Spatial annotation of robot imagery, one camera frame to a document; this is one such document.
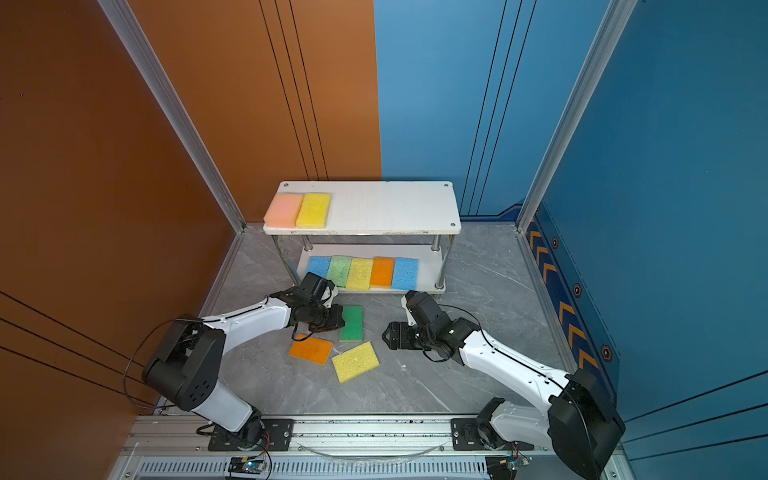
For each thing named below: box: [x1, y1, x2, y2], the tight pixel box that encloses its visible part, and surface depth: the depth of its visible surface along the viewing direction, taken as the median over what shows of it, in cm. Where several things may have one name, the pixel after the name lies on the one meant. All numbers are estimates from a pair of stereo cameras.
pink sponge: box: [263, 193, 303, 229], surface depth 74 cm
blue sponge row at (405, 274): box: [392, 257, 419, 291], surface depth 98 cm
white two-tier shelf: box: [263, 180, 461, 293], surface depth 80 cm
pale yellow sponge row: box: [345, 258, 374, 291], surface depth 96 cm
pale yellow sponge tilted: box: [331, 340, 380, 384], surface depth 86 cm
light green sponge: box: [326, 256, 352, 288], surface depth 99 cm
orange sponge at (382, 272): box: [370, 257, 395, 288], surface depth 99 cm
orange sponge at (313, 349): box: [288, 334, 334, 366], surface depth 88 cm
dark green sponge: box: [340, 305, 363, 341], surface depth 91 cm
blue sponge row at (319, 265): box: [306, 256, 332, 278], surface depth 101 cm
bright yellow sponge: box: [295, 193, 332, 229], surface depth 76 cm
